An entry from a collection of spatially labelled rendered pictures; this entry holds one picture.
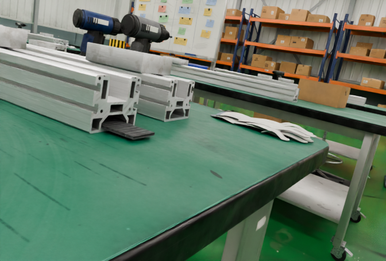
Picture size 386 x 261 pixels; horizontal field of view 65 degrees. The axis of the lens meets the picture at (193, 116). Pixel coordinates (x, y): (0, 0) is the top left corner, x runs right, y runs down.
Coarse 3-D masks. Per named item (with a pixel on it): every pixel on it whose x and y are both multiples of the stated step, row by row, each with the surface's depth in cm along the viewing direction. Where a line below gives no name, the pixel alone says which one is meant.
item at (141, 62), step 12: (96, 48) 66; (108, 48) 64; (120, 48) 63; (96, 60) 66; (108, 60) 64; (120, 60) 63; (132, 60) 61; (144, 60) 61; (156, 60) 64; (168, 60) 68; (144, 72) 62; (156, 72) 65; (168, 72) 69
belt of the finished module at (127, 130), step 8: (104, 120) 48; (112, 120) 49; (104, 128) 45; (112, 128) 44; (120, 128) 45; (128, 128) 46; (136, 128) 47; (128, 136) 42; (136, 136) 42; (144, 136) 44
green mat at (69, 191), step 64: (0, 128) 38; (64, 128) 43; (192, 128) 59; (256, 128) 71; (0, 192) 24; (64, 192) 25; (128, 192) 28; (192, 192) 30; (0, 256) 17; (64, 256) 18
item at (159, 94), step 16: (32, 48) 77; (48, 48) 88; (96, 64) 67; (144, 80) 61; (160, 80) 59; (176, 80) 60; (192, 80) 66; (144, 96) 62; (160, 96) 59; (176, 96) 66; (144, 112) 61; (160, 112) 60; (176, 112) 67
